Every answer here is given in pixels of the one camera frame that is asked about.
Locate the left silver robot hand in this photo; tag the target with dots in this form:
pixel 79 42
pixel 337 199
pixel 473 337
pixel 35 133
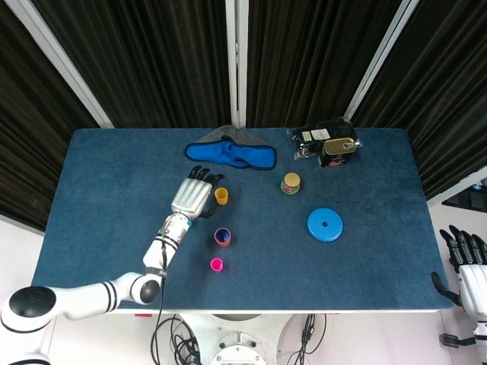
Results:
pixel 190 197

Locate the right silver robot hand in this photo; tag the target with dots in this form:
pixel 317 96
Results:
pixel 473 285

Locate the yellow plastic cup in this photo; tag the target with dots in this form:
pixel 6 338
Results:
pixel 221 197

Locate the purple plastic cup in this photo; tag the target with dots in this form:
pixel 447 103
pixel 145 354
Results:
pixel 222 235

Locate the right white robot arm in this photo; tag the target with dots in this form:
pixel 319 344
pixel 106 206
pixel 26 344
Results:
pixel 481 342

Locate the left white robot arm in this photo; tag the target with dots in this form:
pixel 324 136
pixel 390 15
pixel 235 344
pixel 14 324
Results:
pixel 87 296

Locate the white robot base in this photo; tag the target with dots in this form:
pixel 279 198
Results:
pixel 237 342

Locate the blue and grey cloth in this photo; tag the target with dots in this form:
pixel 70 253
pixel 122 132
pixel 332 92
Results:
pixel 213 152

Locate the small pink plastic cup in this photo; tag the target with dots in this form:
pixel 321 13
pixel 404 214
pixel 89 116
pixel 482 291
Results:
pixel 217 265

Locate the black screen device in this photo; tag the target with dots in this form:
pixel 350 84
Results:
pixel 472 197

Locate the small jar with gold lid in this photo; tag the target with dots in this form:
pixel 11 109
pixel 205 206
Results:
pixel 291 182

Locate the blue disc with hole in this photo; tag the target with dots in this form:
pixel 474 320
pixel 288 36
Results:
pixel 317 228

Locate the black plastic-wrapped package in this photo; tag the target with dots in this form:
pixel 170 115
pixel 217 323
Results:
pixel 310 137

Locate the blue fabric table cover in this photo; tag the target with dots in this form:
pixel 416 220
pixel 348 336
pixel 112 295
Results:
pixel 304 273

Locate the black pleated curtain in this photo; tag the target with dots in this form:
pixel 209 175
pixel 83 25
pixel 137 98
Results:
pixel 23 133
pixel 312 57
pixel 144 57
pixel 449 95

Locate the black luncheon meat can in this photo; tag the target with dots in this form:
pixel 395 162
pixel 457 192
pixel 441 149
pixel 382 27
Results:
pixel 338 150

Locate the white frame post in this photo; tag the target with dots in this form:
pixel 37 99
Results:
pixel 236 57
pixel 452 186
pixel 61 61
pixel 380 57

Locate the white table frame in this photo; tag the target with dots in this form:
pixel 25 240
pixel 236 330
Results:
pixel 266 311

